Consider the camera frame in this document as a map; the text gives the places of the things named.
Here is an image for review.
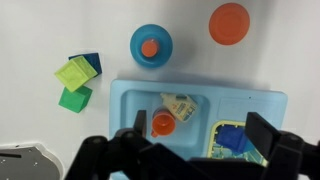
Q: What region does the grey metal mount plate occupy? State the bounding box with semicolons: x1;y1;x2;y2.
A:
0;143;64;180

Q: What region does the orange toy plate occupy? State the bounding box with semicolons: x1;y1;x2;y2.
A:
208;2;251;46

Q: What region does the dark blue block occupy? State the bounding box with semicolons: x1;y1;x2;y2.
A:
68;52;103;78

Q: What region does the small orange cup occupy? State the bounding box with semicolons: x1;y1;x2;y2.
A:
141;38;159;58

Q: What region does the orange toy mug with handle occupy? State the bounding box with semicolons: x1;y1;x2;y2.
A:
150;107;177;138

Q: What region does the lime green block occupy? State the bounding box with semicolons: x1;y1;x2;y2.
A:
54;55;99;93

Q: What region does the light blue toy sink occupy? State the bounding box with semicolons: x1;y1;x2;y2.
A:
109;79;288;180

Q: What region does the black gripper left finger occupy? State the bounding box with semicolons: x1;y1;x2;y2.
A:
133;109;148;138

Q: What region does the cream toy bottle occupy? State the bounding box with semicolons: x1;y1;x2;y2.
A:
159;92;198;123

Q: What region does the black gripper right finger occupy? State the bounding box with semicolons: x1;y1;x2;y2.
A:
244;111;284;162

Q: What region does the blue toy bowl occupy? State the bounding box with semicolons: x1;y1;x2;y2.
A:
129;23;174;69

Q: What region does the dark blue toy cup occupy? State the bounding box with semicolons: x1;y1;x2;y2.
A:
215;127;249;154

